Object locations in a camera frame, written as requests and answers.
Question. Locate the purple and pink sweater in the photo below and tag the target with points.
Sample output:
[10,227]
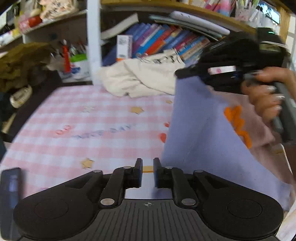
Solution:
[221,134]

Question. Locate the cream canvas bag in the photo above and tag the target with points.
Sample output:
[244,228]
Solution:
[147,76]

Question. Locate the row of colourful books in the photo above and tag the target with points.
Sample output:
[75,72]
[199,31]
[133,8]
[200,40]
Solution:
[150,39]

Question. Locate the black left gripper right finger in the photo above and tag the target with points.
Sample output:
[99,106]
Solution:
[174,179]

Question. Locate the white shelf post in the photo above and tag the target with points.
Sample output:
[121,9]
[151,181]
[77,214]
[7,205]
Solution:
[94,39]

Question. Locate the white green lidded jar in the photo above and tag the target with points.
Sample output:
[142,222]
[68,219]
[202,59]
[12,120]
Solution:
[79,66]

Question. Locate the black smartphone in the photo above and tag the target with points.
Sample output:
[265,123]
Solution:
[11,193]

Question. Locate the pink checked table mat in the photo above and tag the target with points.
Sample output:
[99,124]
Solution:
[78,129]

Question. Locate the olive green garment pile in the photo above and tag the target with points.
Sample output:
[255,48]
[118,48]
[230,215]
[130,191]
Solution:
[19,61]

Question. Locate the red bottle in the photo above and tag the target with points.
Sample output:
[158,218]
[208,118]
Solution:
[67,67]

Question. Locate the person's right hand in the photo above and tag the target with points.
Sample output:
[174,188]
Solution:
[266,102]

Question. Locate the white flat keyboard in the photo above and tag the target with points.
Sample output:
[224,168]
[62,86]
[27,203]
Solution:
[178,15]

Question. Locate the white usmile box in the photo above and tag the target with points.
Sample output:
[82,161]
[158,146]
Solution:
[123,47]

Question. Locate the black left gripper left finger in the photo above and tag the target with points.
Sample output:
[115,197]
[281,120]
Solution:
[121,179]

